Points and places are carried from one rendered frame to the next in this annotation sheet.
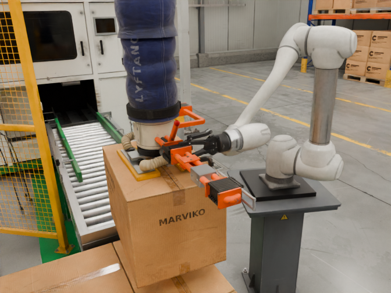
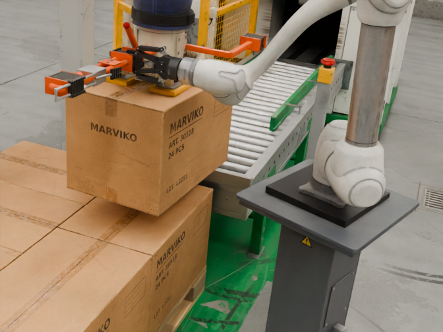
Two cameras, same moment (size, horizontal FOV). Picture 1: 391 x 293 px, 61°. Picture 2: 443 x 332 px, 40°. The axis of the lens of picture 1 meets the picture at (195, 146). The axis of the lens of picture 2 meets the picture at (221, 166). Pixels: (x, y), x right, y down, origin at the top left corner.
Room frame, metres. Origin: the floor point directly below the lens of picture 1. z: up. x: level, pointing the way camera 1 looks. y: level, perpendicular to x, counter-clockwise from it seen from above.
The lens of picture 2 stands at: (-0.01, -1.60, 1.77)
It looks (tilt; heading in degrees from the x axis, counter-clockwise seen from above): 25 degrees down; 45
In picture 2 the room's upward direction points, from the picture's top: 6 degrees clockwise
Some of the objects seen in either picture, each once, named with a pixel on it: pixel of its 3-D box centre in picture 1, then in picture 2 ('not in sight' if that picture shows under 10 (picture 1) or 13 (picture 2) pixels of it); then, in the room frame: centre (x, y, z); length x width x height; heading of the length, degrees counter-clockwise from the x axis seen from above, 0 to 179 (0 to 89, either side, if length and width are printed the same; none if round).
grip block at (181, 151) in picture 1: (177, 151); (126, 58); (1.17, 0.07, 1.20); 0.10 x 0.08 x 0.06; 115
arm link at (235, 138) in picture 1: (230, 140); (189, 71); (1.26, -0.14, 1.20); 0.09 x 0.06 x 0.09; 27
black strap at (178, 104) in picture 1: (153, 107); (163, 14); (1.39, 0.17, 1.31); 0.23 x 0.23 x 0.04
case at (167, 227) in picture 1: (159, 199); (155, 127); (1.38, 0.18, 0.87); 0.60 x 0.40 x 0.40; 22
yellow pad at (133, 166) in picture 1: (136, 158); (138, 67); (1.35, 0.26, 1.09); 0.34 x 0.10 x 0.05; 25
